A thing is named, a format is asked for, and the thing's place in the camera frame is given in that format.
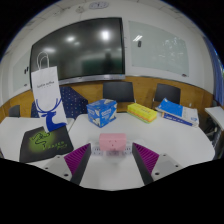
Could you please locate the group of black chairs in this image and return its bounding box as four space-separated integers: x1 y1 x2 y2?
8 80 182 118

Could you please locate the blue curtain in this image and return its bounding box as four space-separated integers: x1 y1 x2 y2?
212 49 224 108

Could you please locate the small glass whiteboard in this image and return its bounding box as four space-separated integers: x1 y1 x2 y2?
12 49 33 93

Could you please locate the blue tissue box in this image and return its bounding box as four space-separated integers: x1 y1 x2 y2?
86 98 118 129

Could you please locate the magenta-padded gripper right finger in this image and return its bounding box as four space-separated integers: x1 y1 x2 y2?
131 142 184 187

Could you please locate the large glass whiteboard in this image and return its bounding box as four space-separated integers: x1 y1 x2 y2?
128 20 190 78

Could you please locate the blue white paper pack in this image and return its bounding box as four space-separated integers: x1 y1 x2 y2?
155 97 200 128

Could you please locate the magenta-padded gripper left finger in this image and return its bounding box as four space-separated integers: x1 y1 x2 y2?
41 143 92 186

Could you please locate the white blue-deer paper bag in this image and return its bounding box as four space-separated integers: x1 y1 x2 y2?
30 51 69 133

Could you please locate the yellow box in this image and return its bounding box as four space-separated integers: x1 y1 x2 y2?
126 102 158 124

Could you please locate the black green-print mouse pad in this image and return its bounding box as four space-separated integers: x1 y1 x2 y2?
19 125 74 164

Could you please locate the white side table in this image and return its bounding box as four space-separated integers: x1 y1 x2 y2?
204 105 224 132

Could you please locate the large dark wall screen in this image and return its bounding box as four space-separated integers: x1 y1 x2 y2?
29 17 126 86

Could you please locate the pink charger block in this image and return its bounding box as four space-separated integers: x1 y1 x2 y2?
99 133 128 152

